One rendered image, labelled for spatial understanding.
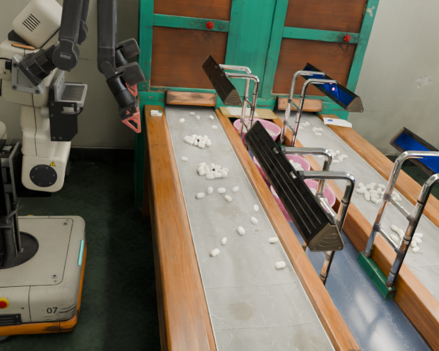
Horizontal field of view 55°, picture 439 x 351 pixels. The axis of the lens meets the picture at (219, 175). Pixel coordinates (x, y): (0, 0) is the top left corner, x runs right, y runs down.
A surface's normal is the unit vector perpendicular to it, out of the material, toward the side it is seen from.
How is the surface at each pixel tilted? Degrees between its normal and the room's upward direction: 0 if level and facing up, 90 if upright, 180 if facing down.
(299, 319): 0
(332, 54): 90
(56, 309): 90
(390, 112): 90
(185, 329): 0
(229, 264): 0
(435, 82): 90
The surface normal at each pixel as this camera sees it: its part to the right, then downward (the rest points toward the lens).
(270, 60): 0.18, 0.48
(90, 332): 0.11, -0.88
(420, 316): -0.98, -0.02
